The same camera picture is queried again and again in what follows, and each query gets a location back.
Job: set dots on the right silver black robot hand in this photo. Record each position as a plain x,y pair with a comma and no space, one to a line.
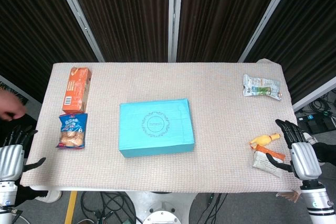
304,159

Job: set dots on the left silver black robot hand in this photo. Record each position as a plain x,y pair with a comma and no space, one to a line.
11,161

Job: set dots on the orange cracker box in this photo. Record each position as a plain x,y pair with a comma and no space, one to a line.
76,90

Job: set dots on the black power strip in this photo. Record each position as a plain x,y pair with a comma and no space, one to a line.
315,123

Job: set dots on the white orange snack packet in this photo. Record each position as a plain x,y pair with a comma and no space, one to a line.
262,165

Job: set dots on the beige woven tablecloth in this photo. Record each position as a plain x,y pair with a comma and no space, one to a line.
223,134

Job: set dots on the bare human hand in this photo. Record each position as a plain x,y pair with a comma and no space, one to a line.
11,107

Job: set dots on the silver green snack packet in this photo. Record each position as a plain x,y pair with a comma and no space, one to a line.
260,87

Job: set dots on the light blue cardboard box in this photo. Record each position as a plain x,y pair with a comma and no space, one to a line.
155,127

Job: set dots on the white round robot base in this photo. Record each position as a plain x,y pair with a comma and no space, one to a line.
161,214

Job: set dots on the grey metal partition post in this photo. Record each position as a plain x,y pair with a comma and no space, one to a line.
174,16
265,19
78,16

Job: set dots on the blue snack bag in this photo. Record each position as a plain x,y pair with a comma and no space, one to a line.
72,132

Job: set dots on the yellow rubber chicken toy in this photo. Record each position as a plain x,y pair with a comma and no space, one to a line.
263,140

